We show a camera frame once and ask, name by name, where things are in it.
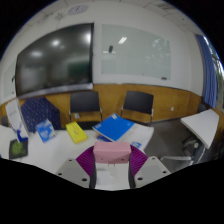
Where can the blue notebook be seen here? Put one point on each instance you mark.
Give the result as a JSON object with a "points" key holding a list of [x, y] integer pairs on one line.
{"points": [[113, 126]]}

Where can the yellow box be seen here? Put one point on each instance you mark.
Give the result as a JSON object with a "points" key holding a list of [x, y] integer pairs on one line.
{"points": [[76, 132]]}

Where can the dark grey chair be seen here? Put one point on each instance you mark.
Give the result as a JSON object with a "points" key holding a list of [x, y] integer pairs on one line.
{"points": [[4, 120]]}

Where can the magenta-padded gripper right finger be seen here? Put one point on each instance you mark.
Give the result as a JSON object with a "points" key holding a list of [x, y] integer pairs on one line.
{"points": [[138, 160]]}

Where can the glass whiteboard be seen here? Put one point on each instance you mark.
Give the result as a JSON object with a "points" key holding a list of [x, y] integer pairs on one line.
{"points": [[136, 51]]}

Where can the black chair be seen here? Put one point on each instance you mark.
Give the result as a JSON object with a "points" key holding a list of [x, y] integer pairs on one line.
{"points": [[85, 101], [138, 101]]}

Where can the white bag with blue deer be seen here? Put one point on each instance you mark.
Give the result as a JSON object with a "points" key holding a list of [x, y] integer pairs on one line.
{"points": [[15, 116]]}

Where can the white side table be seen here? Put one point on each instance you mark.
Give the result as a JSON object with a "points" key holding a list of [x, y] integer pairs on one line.
{"points": [[200, 125]]}

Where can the blue tissue box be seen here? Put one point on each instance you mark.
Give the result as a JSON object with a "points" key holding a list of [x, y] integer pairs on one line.
{"points": [[45, 130]]}

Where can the black mouse pad green print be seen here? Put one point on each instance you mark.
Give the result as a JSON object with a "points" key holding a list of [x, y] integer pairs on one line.
{"points": [[18, 150]]}

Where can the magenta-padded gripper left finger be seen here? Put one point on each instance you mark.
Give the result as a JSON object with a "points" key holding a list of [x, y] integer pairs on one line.
{"points": [[85, 161]]}

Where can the blue curtain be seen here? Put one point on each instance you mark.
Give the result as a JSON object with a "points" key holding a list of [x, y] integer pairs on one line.
{"points": [[208, 73]]}

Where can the pink charger block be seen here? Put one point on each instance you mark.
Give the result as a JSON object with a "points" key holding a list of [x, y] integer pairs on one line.
{"points": [[112, 151]]}

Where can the large black wall display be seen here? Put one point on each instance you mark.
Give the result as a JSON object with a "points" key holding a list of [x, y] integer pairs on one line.
{"points": [[55, 58]]}

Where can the dark blue dotted chair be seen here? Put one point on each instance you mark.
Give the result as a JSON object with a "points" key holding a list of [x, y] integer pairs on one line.
{"points": [[40, 113]]}

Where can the black whiteboard eraser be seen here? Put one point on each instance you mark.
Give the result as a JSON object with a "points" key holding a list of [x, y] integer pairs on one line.
{"points": [[111, 49]]}

